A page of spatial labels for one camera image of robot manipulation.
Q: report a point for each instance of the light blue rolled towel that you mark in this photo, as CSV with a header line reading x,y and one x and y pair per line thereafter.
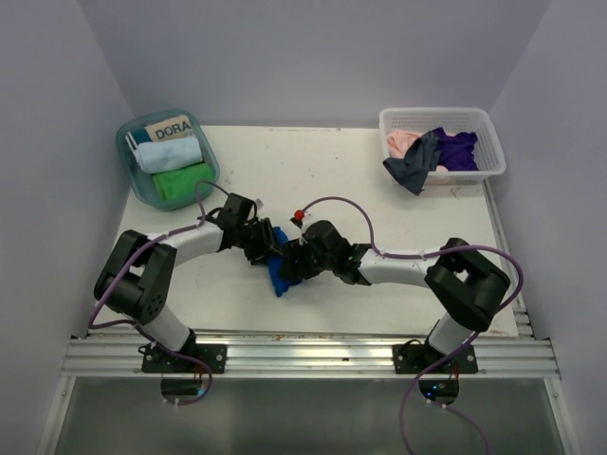
x,y
170,155

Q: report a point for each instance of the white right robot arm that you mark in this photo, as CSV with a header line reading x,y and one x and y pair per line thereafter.
x,y
469,286

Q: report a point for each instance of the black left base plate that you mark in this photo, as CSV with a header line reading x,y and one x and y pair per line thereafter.
x,y
214,356

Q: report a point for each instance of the purple towel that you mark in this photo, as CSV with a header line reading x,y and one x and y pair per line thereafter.
x,y
456,152

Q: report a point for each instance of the white plastic basket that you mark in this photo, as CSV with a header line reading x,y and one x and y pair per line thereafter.
x,y
488,152

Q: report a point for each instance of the teal white striped towel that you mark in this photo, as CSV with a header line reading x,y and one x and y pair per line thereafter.
x,y
135,137

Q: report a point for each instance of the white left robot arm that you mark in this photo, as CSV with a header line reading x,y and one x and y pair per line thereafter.
x,y
136,278

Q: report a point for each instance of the beige DORA towel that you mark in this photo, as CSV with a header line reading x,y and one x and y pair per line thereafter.
x,y
170,128

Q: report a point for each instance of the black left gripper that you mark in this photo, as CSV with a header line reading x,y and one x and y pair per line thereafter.
x,y
267,246

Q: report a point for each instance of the green rolled towel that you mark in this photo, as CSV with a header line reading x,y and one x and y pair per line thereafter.
x,y
180,183

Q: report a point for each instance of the pink towel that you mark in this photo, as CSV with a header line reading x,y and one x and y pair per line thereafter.
x,y
399,142

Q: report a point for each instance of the dark grey towel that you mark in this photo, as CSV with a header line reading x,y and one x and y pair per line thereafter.
x,y
412,170

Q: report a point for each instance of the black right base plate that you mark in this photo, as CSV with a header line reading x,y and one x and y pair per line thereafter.
x,y
413,357

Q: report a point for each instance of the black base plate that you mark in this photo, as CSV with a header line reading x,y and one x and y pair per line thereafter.
x,y
214,356
413,357

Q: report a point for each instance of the teal plastic bin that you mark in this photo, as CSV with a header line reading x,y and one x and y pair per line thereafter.
x,y
142,183

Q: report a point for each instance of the aluminium mounting rail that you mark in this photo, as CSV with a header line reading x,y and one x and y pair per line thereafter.
x,y
115,354

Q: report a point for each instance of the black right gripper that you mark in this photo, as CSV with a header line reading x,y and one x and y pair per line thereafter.
x,y
293,251

